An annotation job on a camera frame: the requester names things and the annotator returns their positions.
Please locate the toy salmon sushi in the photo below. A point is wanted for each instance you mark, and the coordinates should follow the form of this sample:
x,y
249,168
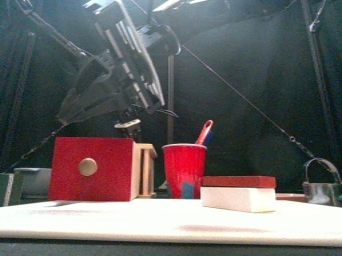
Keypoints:
x,y
241,200

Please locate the light wooden board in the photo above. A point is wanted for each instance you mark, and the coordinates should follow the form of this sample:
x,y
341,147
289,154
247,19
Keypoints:
x,y
152,150

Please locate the wooden drawer with red front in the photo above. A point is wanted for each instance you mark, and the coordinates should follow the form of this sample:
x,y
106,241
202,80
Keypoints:
x,y
112,180

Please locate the white cutting board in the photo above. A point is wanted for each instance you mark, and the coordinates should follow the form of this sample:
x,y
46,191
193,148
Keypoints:
x,y
134,223

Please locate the red plastic cup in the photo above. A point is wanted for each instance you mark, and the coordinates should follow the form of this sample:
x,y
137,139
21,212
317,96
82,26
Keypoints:
x,y
182,163

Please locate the red plastic spatula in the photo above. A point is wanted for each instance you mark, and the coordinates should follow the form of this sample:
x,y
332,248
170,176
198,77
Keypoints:
x,y
201,137

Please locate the blue plastic spatula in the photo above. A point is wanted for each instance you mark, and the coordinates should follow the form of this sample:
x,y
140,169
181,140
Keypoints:
x,y
209,138

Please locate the translucent grey plastic container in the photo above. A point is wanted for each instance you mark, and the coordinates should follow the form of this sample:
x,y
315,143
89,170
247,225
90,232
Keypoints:
x,y
38,183

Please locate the dark green box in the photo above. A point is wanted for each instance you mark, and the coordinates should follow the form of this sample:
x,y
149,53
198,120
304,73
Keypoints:
x,y
3,190

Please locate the small metal bucket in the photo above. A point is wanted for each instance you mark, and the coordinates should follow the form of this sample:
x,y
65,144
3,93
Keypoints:
x,y
321,195

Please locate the grey vertical frame pole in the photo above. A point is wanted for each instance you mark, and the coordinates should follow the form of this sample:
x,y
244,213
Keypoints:
x,y
170,83

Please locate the black frame post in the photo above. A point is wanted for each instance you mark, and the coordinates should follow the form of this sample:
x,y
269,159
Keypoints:
x,y
21,100
315,66

